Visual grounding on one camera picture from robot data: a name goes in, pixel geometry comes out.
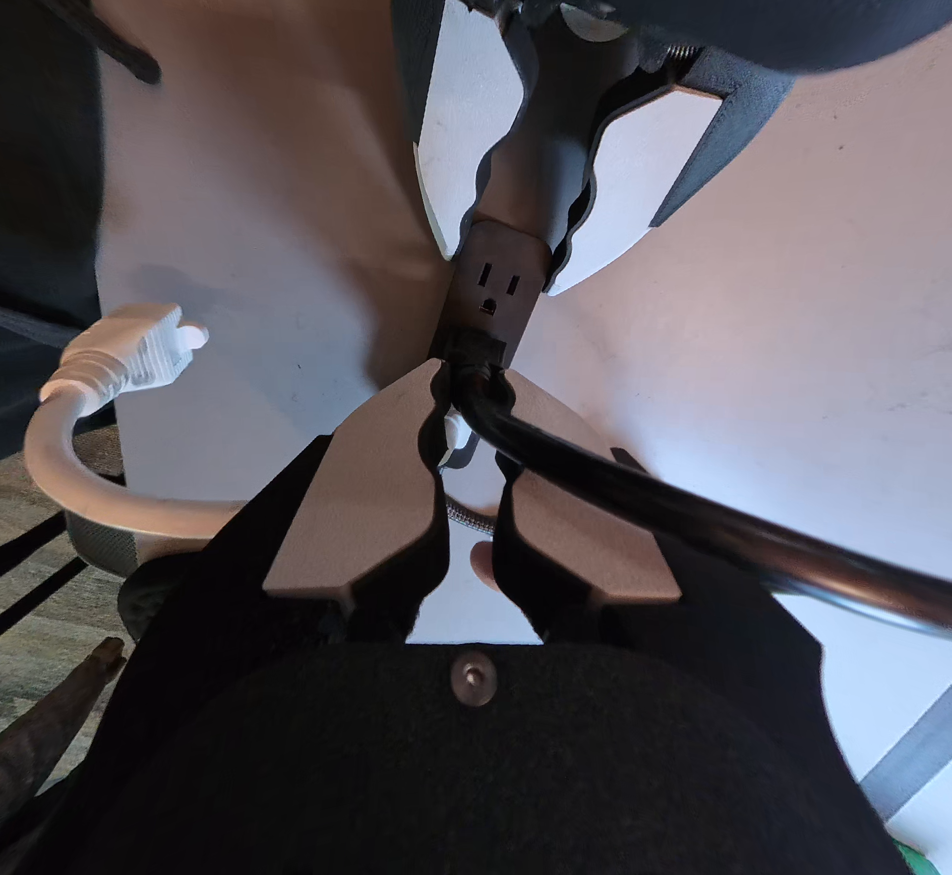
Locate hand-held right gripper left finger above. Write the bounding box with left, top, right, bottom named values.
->
left=262, top=358, right=452, bottom=606

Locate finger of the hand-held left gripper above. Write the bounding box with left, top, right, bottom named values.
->
left=545, top=82, right=726, bottom=297
left=413, top=0, right=527, bottom=263

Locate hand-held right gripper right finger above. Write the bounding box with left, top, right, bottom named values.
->
left=491, top=371, right=681, bottom=606

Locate black power cord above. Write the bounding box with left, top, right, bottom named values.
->
left=446, top=335, right=952, bottom=638

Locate black power strip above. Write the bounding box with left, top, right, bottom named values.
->
left=430, top=220, right=553, bottom=374

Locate black mesh wrist pad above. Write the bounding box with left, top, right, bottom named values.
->
left=0, top=0, right=162, bottom=463

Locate white power cord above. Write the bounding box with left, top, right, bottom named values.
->
left=22, top=304, right=477, bottom=543

